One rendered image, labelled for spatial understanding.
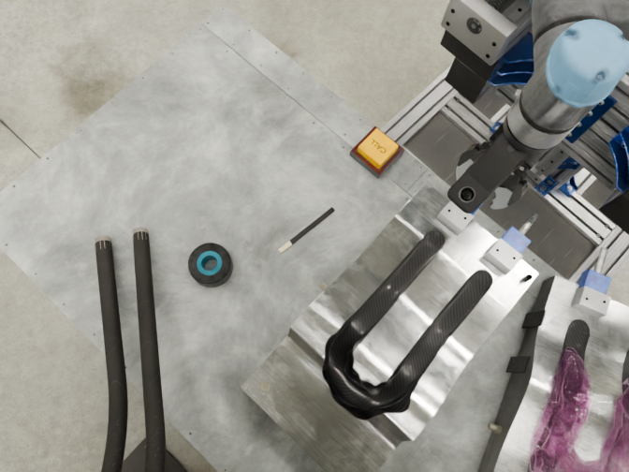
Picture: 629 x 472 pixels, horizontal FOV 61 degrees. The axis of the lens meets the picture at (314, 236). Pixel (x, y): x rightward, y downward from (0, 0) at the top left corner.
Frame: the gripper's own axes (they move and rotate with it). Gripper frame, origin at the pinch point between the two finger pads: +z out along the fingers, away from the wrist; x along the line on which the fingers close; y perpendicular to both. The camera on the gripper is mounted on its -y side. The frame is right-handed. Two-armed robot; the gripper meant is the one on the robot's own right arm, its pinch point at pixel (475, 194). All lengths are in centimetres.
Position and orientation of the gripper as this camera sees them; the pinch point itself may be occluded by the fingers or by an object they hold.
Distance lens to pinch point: 89.9
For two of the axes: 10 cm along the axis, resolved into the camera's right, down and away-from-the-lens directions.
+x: -7.4, -6.5, 1.8
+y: 6.7, -7.0, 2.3
